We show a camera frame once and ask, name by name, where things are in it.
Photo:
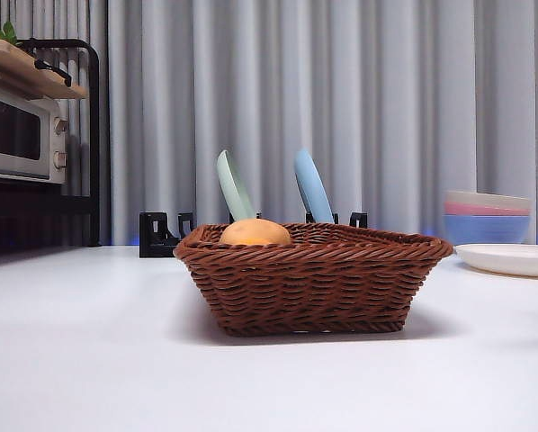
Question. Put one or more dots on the green leaf sprig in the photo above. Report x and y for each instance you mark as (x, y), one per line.
(7, 33)

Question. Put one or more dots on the black plate rack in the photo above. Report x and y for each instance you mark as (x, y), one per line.
(156, 238)

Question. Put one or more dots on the pink bowl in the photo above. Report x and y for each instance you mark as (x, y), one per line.
(480, 210)

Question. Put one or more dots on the white plate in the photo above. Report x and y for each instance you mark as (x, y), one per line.
(512, 258)

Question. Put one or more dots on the pale green plate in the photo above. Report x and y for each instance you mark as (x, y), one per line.
(235, 189)

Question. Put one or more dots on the brown wicker basket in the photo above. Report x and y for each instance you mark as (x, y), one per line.
(314, 288)

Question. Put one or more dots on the black metal shelf frame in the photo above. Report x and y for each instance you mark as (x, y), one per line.
(93, 135)

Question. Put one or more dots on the light blue plate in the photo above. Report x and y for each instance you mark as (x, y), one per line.
(311, 189)

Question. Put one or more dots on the wooden cutting board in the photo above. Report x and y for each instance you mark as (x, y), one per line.
(35, 74)

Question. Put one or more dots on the brown potato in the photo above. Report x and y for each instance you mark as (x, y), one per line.
(255, 231)

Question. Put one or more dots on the silver toaster oven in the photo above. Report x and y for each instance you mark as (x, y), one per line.
(12, 135)

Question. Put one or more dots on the grey pleated curtain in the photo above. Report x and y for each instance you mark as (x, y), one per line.
(341, 90)

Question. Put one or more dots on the white bowl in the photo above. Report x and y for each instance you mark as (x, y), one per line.
(485, 198)

